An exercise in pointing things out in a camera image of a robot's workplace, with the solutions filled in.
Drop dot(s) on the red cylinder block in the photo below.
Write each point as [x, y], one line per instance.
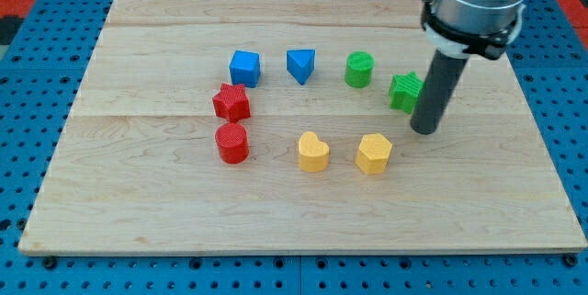
[232, 143]

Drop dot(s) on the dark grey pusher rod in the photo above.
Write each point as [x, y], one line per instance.
[439, 85]

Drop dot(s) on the yellow heart block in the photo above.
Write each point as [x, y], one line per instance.
[313, 154]

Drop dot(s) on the green cylinder block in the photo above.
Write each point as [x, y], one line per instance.
[358, 69]

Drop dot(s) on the blue cube block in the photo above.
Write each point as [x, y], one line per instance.
[245, 68]

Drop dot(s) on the light wooden board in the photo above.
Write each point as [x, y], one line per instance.
[137, 170]

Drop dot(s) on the green star block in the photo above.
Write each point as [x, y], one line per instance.
[404, 91]

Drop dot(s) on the yellow hexagon block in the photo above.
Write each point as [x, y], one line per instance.
[373, 153]

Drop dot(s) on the blue triangle block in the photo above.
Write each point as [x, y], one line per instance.
[300, 64]

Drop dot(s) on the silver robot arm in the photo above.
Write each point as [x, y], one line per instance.
[460, 29]

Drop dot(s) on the red star block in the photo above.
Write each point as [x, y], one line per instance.
[232, 103]

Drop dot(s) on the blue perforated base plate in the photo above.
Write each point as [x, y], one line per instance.
[40, 74]

